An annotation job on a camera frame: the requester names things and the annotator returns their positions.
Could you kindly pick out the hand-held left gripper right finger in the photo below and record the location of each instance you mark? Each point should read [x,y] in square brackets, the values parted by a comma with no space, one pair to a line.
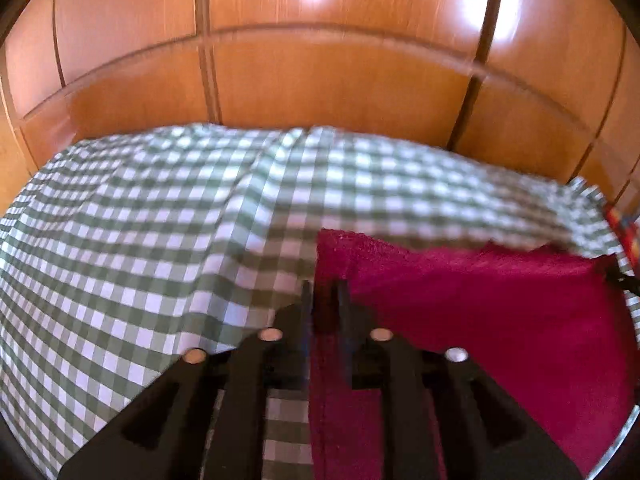
[345,320]

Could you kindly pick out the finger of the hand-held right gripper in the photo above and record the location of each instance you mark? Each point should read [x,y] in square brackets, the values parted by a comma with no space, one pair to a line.
[627,282]

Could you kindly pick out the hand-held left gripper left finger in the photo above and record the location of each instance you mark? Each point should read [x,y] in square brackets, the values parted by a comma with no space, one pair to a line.
[305,320]

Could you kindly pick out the red sweater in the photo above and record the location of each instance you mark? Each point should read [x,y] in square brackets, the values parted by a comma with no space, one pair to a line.
[475,310]

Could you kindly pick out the colourful checked cloth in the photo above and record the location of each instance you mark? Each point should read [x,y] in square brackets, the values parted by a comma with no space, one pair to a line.
[627,237]

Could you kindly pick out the green checked bed sheet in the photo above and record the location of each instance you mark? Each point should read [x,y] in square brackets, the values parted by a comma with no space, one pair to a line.
[125,235]

